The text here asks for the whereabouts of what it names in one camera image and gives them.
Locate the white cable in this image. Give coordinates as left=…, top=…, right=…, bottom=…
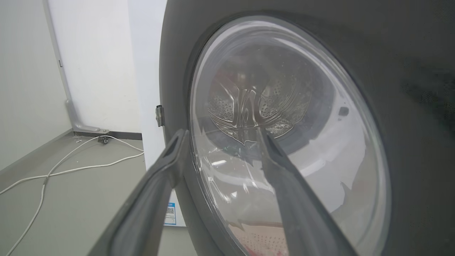
left=0, top=152, right=145, bottom=196
left=5, top=135, right=144, bottom=256

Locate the grey corner pipe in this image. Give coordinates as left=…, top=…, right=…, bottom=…
left=42, top=0, right=109, bottom=134

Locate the blue white QR sticker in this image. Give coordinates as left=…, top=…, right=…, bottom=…
left=164, top=202, right=177, bottom=226

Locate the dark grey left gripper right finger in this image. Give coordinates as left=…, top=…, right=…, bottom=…
left=257, top=127, right=359, bottom=256

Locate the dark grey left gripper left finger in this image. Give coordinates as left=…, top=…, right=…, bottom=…
left=87, top=129, right=190, bottom=256

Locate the grey washing machine door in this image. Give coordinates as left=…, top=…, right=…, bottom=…
left=159, top=0, right=455, bottom=256

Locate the white washing machine body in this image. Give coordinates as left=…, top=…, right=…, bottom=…
left=128, top=0, right=187, bottom=227

